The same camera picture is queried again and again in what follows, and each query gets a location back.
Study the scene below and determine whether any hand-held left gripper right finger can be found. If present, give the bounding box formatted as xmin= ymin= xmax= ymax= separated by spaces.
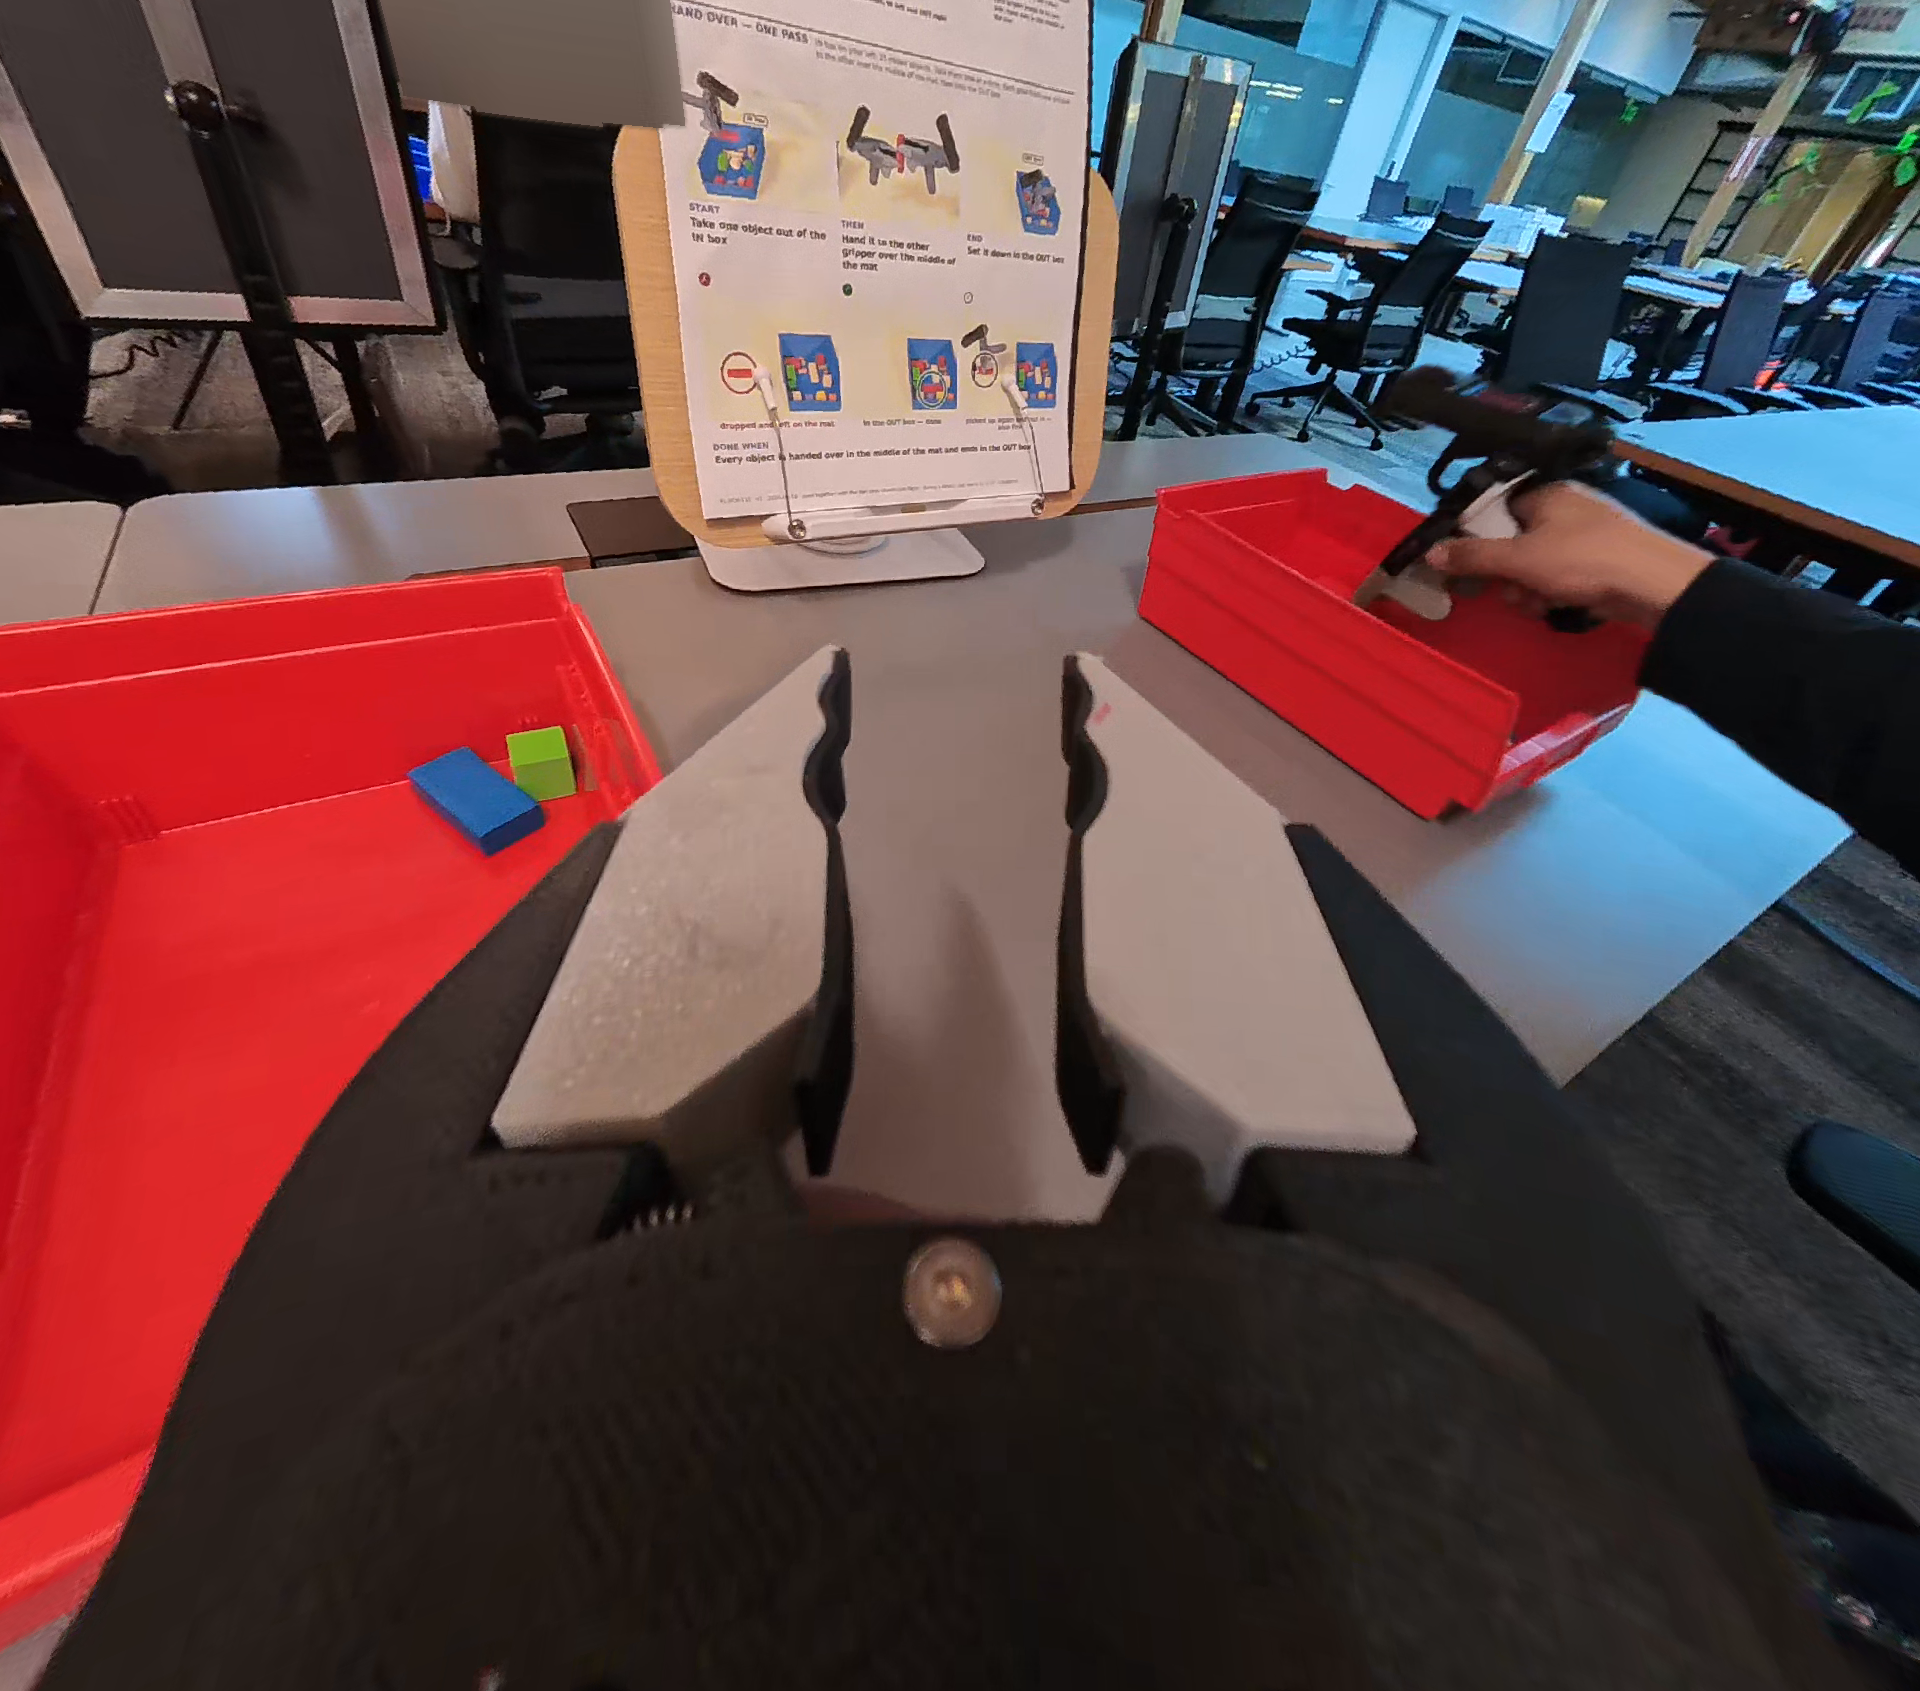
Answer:
xmin=1054 ymin=650 xmax=1420 ymax=1180

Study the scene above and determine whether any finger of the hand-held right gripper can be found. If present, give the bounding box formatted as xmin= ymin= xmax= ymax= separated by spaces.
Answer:
xmin=1352 ymin=472 xmax=1543 ymax=624

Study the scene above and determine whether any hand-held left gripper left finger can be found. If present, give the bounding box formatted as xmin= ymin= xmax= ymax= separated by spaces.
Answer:
xmin=488 ymin=646 xmax=859 ymax=1180

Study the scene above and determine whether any red plastic bin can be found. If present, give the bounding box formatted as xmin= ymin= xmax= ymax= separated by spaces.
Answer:
xmin=0 ymin=566 xmax=666 ymax=1634
xmin=1136 ymin=468 xmax=1653 ymax=824

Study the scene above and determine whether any person's right forearm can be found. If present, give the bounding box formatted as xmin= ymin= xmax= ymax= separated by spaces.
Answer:
xmin=1638 ymin=556 xmax=1920 ymax=878

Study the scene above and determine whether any person's right hand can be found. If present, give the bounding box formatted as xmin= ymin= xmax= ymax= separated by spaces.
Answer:
xmin=1422 ymin=482 xmax=1722 ymax=636

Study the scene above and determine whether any black office chair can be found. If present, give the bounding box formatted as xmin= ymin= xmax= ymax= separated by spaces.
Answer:
xmin=1282 ymin=210 xmax=1498 ymax=452
xmin=1785 ymin=1118 xmax=1920 ymax=1292
xmin=1193 ymin=174 xmax=1323 ymax=434
xmin=472 ymin=115 xmax=651 ymax=476
xmin=1501 ymin=232 xmax=1648 ymax=422

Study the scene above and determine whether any blue flat wooden block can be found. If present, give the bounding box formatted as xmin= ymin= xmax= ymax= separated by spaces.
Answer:
xmin=408 ymin=750 xmax=546 ymax=856

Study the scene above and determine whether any grey office desk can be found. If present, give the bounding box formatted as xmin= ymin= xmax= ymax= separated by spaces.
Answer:
xmin=1609 ymin=406 xmax=1920 ymax=572

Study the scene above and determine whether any black framed panel on stand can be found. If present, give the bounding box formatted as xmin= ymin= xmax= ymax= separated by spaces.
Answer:
xmin=1115 ymin=39 xmax=1258 ymax=444
xmin=0 ymin=0 xmax=449 ymax=486

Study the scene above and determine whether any wooden instruction board stand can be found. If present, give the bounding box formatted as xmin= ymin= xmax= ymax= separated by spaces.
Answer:
xmin=608 ymin=0 xmax=1123 ymax=596

